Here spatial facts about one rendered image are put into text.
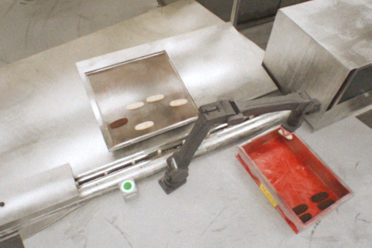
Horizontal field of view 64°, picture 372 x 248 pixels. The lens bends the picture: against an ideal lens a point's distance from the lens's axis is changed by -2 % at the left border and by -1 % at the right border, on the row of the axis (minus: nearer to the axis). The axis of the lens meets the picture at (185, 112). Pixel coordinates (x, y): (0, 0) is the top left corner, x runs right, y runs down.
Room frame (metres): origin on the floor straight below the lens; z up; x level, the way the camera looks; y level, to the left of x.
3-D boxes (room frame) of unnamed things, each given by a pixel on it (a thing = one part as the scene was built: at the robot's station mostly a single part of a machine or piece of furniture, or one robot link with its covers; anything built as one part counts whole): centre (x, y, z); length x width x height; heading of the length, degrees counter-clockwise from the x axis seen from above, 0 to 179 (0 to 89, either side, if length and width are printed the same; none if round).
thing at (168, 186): (0.66, 0.04, 0.86); 0.12 x 0.09 x 0.08; 130
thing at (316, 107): (0.90, -0.54, 1.18); 0.11 x 0.09 x 0.12; 112
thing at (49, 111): (1.37, 0.34, 0.41); 1.80 x 1.16 x 0.82; 130
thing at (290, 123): (0.88, -0.50, 1.09); 0.10 x 0.07 x 0.07; 135
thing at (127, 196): (0.59, 0.24, 0.84); 0.08 x 0.08 x 0.11; 29
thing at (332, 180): (0.72, -0.53, 0.87); 0.49 x 0.34 x 0.10; 33
